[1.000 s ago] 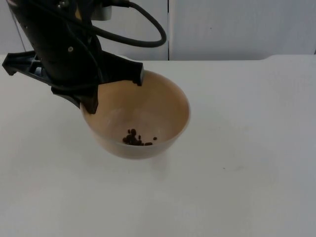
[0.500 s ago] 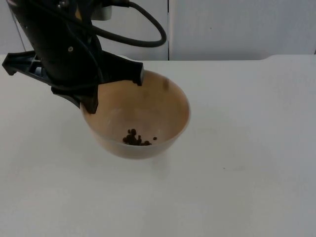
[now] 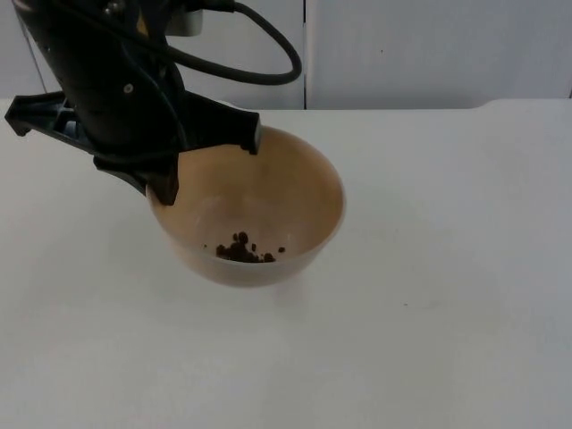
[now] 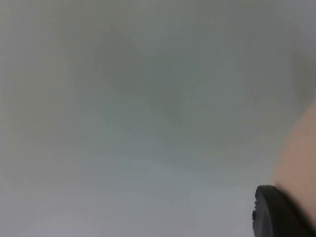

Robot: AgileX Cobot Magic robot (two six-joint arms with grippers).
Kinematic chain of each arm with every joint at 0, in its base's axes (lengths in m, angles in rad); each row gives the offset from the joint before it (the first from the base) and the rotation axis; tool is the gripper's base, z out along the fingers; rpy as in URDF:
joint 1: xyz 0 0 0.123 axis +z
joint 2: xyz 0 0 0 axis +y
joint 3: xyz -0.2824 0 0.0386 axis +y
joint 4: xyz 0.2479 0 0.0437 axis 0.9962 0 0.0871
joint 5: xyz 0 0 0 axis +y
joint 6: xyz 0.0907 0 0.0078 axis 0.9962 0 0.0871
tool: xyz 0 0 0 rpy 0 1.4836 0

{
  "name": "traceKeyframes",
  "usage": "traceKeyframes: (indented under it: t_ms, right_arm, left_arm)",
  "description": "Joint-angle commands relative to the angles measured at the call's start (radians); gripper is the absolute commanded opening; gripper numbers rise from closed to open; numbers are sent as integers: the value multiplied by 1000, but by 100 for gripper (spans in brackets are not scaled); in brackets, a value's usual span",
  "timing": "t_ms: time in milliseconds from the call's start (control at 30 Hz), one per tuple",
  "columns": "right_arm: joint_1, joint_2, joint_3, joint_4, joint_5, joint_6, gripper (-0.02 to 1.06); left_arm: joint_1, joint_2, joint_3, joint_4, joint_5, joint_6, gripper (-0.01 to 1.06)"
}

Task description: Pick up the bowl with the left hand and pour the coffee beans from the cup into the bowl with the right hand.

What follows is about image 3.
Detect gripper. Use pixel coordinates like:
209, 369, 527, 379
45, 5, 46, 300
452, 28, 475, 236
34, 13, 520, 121
4, 53, 262, 207

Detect pale wooden bowl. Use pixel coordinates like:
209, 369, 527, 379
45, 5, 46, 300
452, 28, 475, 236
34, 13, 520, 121
145, 125, 348, 288

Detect coffee beans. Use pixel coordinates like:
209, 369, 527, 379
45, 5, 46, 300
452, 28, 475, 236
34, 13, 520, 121
203, 231, 288, 265

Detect thick black cable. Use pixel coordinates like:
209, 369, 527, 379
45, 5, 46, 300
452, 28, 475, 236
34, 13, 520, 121
164, 0, 304, 85

